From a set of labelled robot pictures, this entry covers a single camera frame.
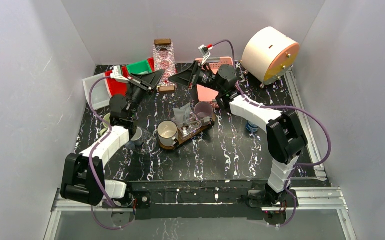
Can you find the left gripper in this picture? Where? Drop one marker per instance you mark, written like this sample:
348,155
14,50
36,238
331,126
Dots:
139,84

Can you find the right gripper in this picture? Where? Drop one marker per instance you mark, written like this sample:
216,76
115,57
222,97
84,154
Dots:
195,74

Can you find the black cap toothpaste tube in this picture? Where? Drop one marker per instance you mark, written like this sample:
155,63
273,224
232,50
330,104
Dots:
186,111

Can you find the purple mug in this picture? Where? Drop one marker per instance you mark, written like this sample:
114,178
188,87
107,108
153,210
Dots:
204,111

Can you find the orange cap toothpaste tube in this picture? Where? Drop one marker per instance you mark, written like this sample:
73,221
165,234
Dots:
179,116

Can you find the brown wooden holder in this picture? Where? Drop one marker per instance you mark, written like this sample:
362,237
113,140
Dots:
171,88

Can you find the beige toothbrush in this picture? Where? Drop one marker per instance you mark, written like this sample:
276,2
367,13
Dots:
204,122

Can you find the clear textured square holder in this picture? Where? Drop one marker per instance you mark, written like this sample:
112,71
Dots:
186,132

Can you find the white ribbed mug black rim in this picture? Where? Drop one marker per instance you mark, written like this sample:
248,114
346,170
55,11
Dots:
167,132

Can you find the green mug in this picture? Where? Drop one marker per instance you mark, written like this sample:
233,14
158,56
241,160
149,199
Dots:
105,119

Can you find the grey mug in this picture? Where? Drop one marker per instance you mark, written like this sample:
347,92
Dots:
137,140

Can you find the clear holder with round holes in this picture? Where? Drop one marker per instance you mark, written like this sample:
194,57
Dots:
164,59

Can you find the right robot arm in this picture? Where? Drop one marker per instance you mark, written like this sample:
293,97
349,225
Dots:
284,132

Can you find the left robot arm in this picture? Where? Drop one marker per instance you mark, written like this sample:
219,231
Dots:
83,177

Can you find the brown oval wooden tray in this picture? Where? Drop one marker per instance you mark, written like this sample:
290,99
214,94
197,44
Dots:
181,142

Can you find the green plastic bin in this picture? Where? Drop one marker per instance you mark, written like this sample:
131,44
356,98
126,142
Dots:
141,67

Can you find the right red plastic bin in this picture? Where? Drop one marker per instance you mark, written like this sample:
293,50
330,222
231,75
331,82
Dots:
151,63

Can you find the red plastic bin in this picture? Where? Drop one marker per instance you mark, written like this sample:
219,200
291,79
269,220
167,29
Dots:
151,63
115,87

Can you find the pink perforated basket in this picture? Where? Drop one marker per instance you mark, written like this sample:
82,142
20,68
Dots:
206,96

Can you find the left red plastic bin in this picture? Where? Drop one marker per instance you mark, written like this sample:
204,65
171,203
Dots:
115,87

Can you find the white plastic bin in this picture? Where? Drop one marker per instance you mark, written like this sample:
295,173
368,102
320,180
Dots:
100,95

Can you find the white cylindrical appliance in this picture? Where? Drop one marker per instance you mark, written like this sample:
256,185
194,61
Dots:
269,54

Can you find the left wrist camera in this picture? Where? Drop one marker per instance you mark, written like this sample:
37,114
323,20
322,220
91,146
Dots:
117,74

